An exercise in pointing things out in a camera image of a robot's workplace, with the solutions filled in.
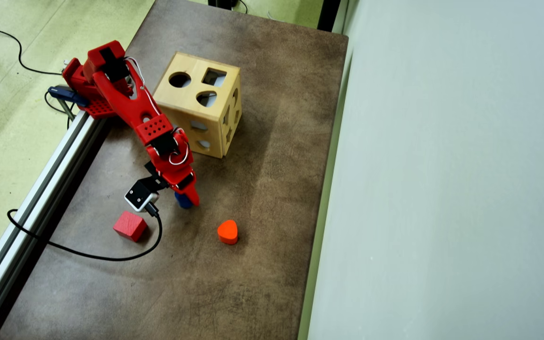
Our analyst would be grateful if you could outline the thin black cable loop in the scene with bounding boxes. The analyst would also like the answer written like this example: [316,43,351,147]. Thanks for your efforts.
[44,91,72,129]

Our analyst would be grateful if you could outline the black and white wrist camera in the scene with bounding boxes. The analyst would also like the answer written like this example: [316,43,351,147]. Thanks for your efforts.
[125,161,169,214]

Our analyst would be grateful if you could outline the dark vertical post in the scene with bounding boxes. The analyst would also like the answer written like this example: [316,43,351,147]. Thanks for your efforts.
[317,0,343,34]

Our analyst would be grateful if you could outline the wooden shape sorter box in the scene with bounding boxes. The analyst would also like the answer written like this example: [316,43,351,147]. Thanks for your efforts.
[153,51,243,159]

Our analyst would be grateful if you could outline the red robot base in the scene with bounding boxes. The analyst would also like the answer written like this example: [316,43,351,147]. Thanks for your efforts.
[62,58,118,119]

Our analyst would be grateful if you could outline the orange rounded triangle block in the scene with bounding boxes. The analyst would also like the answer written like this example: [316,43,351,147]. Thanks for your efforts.
[217,219,239,246]

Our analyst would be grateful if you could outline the blue cylinder block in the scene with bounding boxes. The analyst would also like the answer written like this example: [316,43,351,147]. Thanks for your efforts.
[174,190,193,210]

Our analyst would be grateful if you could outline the blue table clamp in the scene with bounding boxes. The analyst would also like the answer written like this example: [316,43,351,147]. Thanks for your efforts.
[48,86,89,121]

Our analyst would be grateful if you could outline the red cube block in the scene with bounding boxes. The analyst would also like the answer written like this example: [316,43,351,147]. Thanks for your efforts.
[113,211,148,243]

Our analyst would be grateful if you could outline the thick black camera cable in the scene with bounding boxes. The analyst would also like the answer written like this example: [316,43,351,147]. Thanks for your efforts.
[8,203,163,262]

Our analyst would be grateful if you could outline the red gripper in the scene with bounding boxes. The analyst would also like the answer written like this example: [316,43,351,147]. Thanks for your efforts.
[145,127,201,207]

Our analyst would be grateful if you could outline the thin black floor cable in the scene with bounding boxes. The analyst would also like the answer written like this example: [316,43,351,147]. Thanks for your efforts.
[0,27,63,76]

